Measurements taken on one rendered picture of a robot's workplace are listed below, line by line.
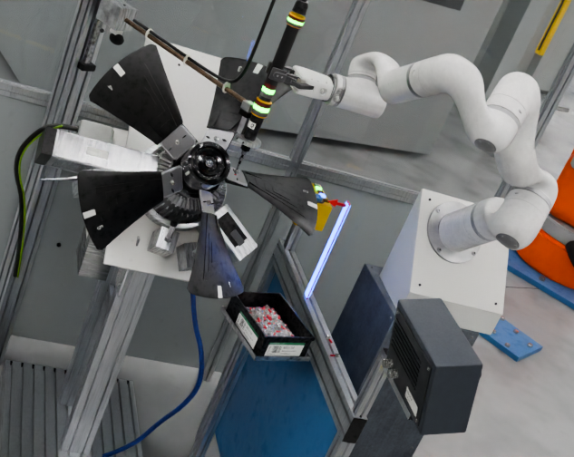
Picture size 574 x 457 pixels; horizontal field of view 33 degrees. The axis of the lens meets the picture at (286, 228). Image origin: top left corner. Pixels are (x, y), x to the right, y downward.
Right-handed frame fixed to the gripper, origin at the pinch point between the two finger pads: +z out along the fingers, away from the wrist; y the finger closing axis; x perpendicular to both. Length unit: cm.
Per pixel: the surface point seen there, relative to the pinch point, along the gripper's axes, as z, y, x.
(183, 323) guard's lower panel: -27, 70, -125
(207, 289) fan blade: 4, -24, -54
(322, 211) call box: -38, 21, -44
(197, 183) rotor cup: 11.3, -7.3, -33.1
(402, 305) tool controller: -29, -60, -27
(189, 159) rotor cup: 15.0, -5.6, -27.6
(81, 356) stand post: 16, 31, -121
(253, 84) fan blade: -0.5, 15.0, -9.7
